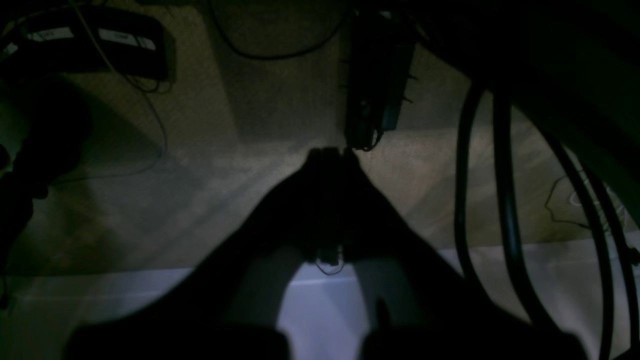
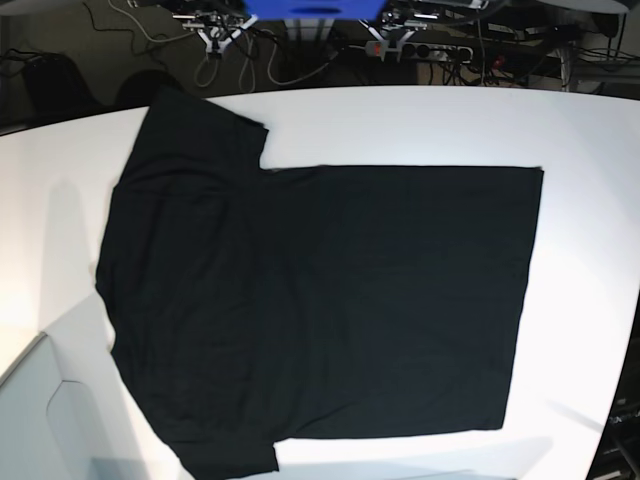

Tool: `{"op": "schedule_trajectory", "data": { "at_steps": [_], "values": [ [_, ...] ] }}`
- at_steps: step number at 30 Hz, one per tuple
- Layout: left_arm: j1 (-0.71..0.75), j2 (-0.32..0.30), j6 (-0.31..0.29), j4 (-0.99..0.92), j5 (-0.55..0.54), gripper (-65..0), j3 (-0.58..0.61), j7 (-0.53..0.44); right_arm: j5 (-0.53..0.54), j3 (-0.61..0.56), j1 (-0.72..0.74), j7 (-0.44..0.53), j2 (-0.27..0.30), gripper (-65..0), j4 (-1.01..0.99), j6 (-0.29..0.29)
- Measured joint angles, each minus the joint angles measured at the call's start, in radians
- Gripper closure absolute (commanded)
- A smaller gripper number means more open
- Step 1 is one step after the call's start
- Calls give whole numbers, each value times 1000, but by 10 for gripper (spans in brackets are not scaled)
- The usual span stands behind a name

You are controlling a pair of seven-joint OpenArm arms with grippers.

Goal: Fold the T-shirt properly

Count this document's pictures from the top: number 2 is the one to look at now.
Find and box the black T-shirt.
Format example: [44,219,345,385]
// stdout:
[96,89,543,479]

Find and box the white power strip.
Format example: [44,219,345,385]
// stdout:
[364,40,474,64]

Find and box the blue plastic box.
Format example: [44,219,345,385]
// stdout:
[245,0,386,21]

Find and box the black office chair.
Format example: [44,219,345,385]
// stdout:
[114,70,183,109]

